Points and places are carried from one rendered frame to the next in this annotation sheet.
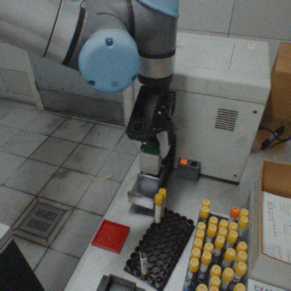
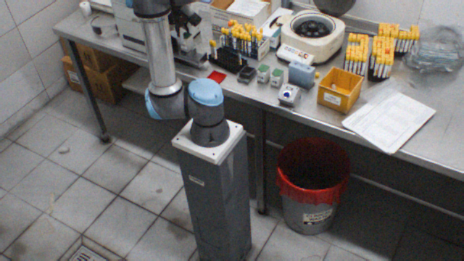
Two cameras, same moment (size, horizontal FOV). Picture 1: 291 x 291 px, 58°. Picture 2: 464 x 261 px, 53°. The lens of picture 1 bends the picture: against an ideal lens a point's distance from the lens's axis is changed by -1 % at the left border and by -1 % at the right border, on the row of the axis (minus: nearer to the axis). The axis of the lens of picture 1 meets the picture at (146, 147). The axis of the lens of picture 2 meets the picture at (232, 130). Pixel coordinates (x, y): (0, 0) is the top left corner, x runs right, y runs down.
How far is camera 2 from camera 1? 1.77 m
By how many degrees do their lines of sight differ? 53
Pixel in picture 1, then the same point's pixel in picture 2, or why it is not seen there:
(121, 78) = not seen: outside the picture
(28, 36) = not seen: outside the picture
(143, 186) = (193, 58)
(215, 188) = (199, 39)
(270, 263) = (256, 18)
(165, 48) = not seen: outside the picture
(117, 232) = (214, 75)
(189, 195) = (200, 48)
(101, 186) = (64, 206)
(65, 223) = (99, 243)
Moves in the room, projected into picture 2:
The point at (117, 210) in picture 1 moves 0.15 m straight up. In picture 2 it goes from (200, 75) to (196, 47)
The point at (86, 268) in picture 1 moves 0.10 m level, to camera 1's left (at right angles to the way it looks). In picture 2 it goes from (230, 85) to (225, 101)
